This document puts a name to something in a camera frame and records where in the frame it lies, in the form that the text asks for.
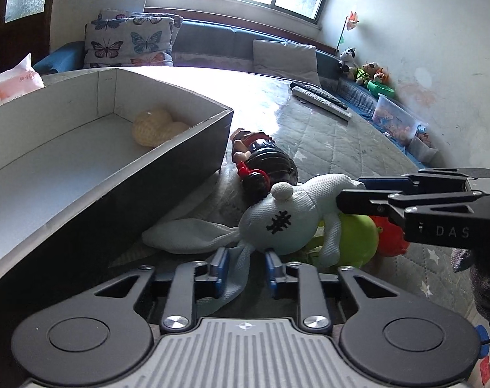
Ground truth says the beige knitted toy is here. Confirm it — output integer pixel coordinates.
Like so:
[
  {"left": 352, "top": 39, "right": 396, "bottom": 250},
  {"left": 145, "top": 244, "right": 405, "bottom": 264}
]
[{"left": 132, "top": 107, "right": 189, "bottom": 147}]

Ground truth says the person's right hand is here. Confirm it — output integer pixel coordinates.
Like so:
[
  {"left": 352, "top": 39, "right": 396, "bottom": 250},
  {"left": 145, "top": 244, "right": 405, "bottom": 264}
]
[{"left": 451, "top": 247, "right": 490, "bottom": 328}]

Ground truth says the clear plastic toy bin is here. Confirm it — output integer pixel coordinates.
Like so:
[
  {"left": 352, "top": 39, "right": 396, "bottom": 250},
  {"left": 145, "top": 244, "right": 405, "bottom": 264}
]
[{"left": 372, "top": 94, "right": 427, "bottom": 146}]

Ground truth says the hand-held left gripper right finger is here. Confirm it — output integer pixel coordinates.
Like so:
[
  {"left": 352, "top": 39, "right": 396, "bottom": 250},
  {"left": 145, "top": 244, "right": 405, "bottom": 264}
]
[{"left": 265, "top": 251, "right": 395, "bottom": 334}]

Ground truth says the black-haired doll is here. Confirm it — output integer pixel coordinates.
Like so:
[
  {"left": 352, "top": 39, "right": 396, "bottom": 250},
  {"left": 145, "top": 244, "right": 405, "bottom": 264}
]
[{"left": 231, "top": 128, "right": 300, "bottom": 203}]

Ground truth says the white plush rabbit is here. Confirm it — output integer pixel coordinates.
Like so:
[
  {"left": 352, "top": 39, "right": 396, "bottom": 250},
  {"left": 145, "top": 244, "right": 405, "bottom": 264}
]
[{"left": 142, "top": 173, "right": 367, "bottom": 306}]

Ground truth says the grey quilted star table cloth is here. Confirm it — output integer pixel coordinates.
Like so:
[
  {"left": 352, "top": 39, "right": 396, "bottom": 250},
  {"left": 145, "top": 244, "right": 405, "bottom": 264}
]
[{"left": 38, "top": 67, "right": 490, "bottom": 388}]

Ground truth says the grey pillow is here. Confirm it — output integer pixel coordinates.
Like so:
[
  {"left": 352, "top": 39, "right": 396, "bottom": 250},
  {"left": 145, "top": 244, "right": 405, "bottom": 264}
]
[{"left": 253, "top": 39, "right": 322, "bottom": 87}]

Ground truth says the red toy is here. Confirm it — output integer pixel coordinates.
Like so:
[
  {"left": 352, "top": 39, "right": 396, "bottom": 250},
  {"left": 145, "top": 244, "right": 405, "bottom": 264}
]
[{"left": 370, "top": 215, "right": 409, "bottom": 257}]

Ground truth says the green bowl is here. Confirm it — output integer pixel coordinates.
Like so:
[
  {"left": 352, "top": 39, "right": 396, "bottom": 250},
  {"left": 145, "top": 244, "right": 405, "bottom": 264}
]
[{"left": 367, "top": 80, "right": 396, "bottom": 98}]

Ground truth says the silver remote control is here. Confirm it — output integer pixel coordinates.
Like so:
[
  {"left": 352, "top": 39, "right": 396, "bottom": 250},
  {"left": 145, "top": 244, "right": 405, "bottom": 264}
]
[{"left": 291, "top": 86, "right": 353, "bottom": 120}]

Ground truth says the pinwheel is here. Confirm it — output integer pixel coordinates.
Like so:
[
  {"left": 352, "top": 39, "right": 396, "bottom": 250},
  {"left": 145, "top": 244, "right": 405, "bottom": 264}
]
[{"left": 337, "top": 11, "right": 359, "bottom": 49}]

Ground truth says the small clear plastic bin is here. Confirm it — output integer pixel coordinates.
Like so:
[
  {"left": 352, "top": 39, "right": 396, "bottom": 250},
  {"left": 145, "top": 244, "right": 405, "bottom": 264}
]
[{"left": 408, "top": 125, "right": 439, "bottom": 162}]

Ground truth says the green toy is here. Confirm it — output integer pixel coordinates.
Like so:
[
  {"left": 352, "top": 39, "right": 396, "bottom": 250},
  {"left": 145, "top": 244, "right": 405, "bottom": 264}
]
[{"left": 301, "top": 212, "right": 379, "bottom": 269}]

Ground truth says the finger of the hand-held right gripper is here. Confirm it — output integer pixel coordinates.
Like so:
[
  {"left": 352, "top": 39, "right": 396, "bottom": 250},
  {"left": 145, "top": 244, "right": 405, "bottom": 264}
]
[
  {"left": 336, "top": 189, "right": 488, "bottom": 227},
  {"left": 357, "top": 167, "right": 490, "bottom": 195}
]

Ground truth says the butterfly print pillow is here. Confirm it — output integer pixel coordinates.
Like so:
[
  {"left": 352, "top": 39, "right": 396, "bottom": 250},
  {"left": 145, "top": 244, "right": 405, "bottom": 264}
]
[
  {"left": 97, "top": 8, "right": 183, "bottom": 53},
  {"left": 84, "top": 17, "right": 175, "bottom": 69}
]

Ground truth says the cow plush toy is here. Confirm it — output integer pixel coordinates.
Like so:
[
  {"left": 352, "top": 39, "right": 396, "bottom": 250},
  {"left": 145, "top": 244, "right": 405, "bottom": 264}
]
[{"left": 339, "top": 47, "right": 358, "bottom": 74}]

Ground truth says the striped plush toy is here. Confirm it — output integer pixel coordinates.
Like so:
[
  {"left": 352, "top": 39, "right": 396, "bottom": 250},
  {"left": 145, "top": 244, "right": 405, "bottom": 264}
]
[{"left": 356, "top": 61, "right": 391, "bottom": 86}]

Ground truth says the dark remote control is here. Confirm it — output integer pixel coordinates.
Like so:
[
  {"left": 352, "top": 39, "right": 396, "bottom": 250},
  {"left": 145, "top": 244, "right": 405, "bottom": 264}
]
[{"left": 290, "top": 82, "right": 348, "bottom": 111}]

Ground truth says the blue sofa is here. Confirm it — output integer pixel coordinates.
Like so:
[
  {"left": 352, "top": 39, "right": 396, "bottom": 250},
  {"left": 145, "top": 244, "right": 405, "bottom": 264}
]
[{"left": 32, "top": 19, "right": 415, "bottom": 154}]

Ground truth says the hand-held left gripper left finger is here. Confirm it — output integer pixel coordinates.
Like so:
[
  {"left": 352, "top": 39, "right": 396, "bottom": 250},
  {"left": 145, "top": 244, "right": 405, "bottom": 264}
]
[{"left": 93, "top": 248, "right": 229, "bottom": 334}]

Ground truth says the black and white cardboard box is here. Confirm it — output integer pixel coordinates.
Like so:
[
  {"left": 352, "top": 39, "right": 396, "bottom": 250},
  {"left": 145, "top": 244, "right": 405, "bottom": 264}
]
[{"left": 0, "top": 68, "right": 234, "bottom": 292}]

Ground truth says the white and orange plastic packet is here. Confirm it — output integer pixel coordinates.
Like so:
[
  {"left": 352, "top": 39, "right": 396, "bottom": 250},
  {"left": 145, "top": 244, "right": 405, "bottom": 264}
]
[{"left": 0, "top": 52, "right": 45, "bottom": 112}]

